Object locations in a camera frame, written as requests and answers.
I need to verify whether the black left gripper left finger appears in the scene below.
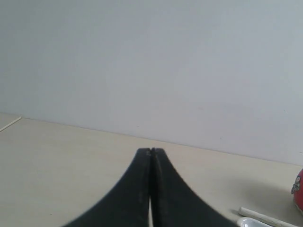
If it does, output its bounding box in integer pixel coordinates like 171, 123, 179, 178
65, 148, 151, 227

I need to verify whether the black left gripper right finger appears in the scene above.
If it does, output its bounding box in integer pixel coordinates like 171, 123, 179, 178
150, 148, 237, 227

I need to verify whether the wooden drumstick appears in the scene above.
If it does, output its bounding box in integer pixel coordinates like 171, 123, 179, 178
238, 207, 297, 227

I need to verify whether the red small drum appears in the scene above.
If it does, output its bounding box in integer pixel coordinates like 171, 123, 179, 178
291, 169, 303, 214

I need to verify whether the white plastic tray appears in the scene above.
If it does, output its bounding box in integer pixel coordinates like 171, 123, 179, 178
237, 217, 264, 227

